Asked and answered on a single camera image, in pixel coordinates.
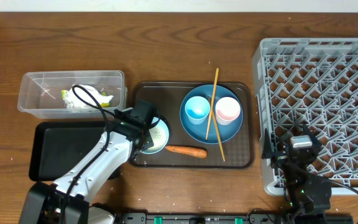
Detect orange carrot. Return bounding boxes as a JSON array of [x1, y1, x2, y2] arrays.
[[165, 146, 208, 159]]

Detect lower wooden chopstick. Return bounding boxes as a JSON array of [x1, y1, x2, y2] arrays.
[[208, 97, 226, 162]]

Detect light blue cup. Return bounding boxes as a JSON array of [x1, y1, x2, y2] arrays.
[[185, 96, 210, 124]]

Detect grey dishwasher rack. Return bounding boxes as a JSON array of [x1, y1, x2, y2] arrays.
[[252, 38, 358, 195]]

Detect light blue rice bowl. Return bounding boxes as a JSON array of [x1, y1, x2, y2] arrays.
[[141, 117, 169, 154]]

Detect white napkin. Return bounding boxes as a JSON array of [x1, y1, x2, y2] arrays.
[[65, 84, 114, 110]]

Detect foil yellow snack wrapper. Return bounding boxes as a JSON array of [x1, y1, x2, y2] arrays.
[[62, 88, 114, 109]]

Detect clear plastic bin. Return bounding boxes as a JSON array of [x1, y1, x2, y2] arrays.
[[17, 70, 127, 119]]

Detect brown serving tray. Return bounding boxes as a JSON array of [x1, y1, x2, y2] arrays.
[[130, 82, 254, 169]]

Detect black plastic tray bin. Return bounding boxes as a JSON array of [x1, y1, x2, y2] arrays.
[[29, 121, 105, 181]]

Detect dark blue plate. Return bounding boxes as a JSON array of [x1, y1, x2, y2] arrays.
[[180, 84, 244, 144]]

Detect upper wooden chopstick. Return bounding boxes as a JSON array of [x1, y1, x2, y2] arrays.
[[205, 68, 219, 140]]

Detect wooden chopstick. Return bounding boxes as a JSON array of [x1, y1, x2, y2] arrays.
[[208, 97, 226, 162], [205, 68, 219, 140]]

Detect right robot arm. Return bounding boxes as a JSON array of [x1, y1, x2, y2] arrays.
[[261, 124, 332, 223]]

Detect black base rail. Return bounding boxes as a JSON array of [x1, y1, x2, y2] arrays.
[[88, 212, 354, 224]]

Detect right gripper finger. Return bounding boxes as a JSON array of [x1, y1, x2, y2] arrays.
[[261, 129, 273, 159], [302, 124, 321, 149]]

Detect white pink cup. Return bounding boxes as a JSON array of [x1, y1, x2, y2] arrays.
[[215, 97, 241, 125]]

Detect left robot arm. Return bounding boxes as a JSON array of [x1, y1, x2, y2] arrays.
[[19, 104, 159, 223]]

